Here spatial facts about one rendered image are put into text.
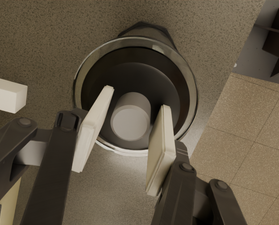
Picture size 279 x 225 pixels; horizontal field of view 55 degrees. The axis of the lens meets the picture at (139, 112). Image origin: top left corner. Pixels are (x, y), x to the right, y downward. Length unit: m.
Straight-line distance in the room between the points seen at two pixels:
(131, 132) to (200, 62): 0.28
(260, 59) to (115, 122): 1.33
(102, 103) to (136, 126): 0.03
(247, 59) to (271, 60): 0.11
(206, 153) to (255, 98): 0.41
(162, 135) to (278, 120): 1.50
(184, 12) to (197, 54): 0.07
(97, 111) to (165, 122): 0.05
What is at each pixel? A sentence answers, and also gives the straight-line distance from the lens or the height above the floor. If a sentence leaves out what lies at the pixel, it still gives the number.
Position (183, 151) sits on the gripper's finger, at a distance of 0.17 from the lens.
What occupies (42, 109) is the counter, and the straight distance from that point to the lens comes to 0.52.
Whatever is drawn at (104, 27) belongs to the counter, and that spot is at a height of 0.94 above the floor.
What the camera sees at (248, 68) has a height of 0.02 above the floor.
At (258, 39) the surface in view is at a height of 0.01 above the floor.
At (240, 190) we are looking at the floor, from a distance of 1.83.
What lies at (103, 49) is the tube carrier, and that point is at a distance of 0.22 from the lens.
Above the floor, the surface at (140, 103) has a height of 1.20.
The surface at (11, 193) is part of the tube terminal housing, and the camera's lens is 0.59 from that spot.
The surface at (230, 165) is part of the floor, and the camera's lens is 1.71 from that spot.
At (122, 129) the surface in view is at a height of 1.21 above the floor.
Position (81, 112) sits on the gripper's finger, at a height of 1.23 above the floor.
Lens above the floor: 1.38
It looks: 67 degrees down
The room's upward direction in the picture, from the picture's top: 171 degrees counter-clockwise
